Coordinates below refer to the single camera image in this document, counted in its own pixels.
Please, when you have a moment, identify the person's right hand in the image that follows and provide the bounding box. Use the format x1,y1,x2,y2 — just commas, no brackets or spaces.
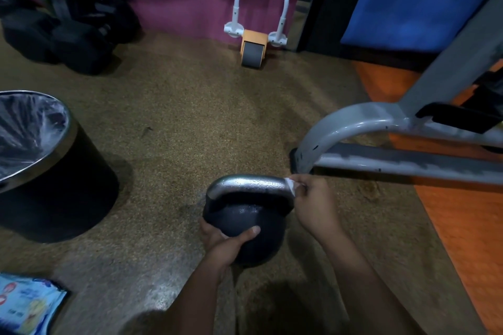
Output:
289,174,343,246

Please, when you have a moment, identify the person's left hand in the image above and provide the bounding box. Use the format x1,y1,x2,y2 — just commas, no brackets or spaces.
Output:
199,217,261,269

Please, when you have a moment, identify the black kettlebell with steel handle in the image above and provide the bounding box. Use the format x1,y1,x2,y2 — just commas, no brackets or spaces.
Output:
202,174,296,267

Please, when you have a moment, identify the person's right forearm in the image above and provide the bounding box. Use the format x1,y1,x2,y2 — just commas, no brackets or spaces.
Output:
320,225,427,335

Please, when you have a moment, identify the person's left forearm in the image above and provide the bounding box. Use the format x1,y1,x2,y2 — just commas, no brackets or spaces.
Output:
130,253,236,335

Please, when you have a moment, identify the orange floor mat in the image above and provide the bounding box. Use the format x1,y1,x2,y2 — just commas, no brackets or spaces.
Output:
352,60,503,333

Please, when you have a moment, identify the orange ab roller wheel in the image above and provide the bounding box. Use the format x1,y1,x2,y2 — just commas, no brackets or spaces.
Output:
223,0,291,69

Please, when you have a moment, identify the black trash bin with liner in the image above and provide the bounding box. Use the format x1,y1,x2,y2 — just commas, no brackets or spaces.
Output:
0,90,119,244

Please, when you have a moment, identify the blue wet wipes packet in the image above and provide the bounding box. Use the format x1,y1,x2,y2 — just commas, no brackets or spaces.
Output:
0,272,68,335

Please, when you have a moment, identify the grey metal gym machine frame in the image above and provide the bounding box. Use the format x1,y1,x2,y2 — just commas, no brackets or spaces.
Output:
290,16,503,186

